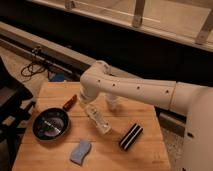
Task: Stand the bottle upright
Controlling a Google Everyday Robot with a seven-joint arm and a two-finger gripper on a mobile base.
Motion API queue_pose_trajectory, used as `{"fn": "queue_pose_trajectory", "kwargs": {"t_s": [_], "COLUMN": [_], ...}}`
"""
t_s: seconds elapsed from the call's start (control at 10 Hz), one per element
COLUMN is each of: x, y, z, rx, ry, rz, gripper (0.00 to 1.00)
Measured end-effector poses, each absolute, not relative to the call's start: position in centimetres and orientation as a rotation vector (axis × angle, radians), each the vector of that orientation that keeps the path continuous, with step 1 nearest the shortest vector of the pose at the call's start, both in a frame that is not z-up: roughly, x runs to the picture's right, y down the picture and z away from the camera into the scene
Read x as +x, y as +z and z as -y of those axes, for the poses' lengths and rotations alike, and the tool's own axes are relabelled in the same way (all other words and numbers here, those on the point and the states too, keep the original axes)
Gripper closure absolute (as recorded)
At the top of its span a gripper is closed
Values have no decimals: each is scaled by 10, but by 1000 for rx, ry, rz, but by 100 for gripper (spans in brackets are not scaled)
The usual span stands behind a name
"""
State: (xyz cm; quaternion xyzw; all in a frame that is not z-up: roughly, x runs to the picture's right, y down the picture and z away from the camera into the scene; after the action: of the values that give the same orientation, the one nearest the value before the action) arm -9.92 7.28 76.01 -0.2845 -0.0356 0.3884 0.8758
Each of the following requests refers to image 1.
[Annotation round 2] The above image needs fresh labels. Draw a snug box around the blue sponge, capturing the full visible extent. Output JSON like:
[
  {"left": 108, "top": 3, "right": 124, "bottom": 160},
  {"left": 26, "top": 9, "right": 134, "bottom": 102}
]
[{"left": 70, "top": 139, "right": 92, "bottom": 165}]

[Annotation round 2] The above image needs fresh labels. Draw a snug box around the clear plastic bottle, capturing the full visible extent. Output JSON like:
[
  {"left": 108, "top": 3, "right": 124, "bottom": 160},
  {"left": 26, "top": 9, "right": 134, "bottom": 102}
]
[{"left": 84, "top": 105, "right": 111, "bottom": 134}]

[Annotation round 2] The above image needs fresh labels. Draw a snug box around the black chair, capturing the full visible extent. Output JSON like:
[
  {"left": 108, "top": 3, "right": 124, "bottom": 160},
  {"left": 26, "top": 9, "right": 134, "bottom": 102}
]
[{"left": 0, "top": 57, "right": 33, "bottom": 171}]

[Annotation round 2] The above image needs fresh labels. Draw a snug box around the translucent plastic cup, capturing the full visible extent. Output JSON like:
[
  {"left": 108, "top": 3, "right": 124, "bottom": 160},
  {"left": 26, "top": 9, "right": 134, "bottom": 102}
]
[{"left": 106, "top": 94, "right": 118, "bottom": 111}]

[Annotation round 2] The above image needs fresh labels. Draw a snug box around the black white striped block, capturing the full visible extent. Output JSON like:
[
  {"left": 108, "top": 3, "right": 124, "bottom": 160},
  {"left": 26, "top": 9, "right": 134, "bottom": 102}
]
[{"left": 119, "top": 123, "right": 143, "bottom": 151}]

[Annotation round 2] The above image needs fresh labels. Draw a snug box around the blue object behind table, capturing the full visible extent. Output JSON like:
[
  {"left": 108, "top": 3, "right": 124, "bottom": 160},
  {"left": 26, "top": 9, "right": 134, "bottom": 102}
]
[{"left": 49, "top": 73, "right": 65, "bottom": 82}]

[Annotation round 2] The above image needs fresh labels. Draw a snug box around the metal floor rail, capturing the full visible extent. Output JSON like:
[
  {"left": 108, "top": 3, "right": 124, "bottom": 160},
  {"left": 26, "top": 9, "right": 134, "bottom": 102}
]
[{"left": 0, "top": 21, "right": 95, "bottom": 70}]

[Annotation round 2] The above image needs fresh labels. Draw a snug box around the black cable on floor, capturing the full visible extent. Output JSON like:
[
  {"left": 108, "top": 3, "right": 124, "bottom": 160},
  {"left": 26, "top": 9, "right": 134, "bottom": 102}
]
[{"left": 20, "top": 53, "right": 51, "bottom": 80}]

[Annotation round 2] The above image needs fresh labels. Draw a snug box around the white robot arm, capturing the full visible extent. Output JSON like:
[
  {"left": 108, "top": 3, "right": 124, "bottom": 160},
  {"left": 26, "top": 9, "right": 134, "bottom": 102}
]
[{"left": 79, "top": 60, "right": 213, "bottom": 171}]

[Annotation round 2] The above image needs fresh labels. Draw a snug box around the black frying pan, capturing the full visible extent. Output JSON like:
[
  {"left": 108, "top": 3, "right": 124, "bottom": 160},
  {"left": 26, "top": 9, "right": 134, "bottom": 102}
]
[{"left": 32, "top": 94, "right": 77, "bottom": 141}]

